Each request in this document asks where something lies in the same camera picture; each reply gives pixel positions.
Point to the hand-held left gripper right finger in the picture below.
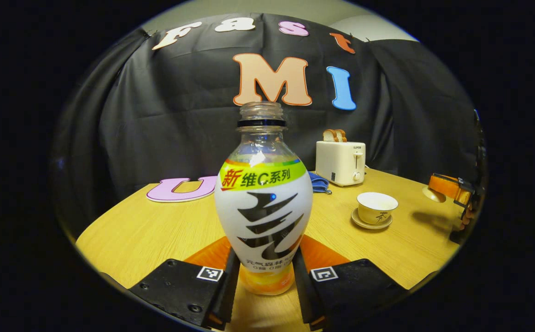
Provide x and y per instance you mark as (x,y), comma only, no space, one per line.
(304,295)

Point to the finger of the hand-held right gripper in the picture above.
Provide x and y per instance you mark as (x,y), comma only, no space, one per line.
(447,186)

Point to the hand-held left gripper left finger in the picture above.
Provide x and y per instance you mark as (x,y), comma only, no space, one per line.
(229,295)

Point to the cream teacup lid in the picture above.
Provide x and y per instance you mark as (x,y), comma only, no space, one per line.
(433,194)

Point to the cream ceramic teacup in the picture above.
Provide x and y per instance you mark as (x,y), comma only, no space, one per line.
(375,210)

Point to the clear labelled water bottle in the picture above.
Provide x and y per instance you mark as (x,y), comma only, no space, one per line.
(262,221)

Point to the cream ceramic saucer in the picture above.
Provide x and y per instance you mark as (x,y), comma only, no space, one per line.
(361,222)

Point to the cream toaster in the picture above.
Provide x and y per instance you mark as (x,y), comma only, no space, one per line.
(338,163)

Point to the blue folded towel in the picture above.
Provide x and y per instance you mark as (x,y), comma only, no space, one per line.
(319,182)

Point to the toast bread slice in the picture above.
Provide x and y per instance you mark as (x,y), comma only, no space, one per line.
(329,136)
(342,135)

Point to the pink letter cutout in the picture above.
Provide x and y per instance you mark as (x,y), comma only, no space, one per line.
(166,194)

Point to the black backdrop cloth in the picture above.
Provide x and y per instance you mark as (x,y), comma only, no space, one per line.
(156,120)

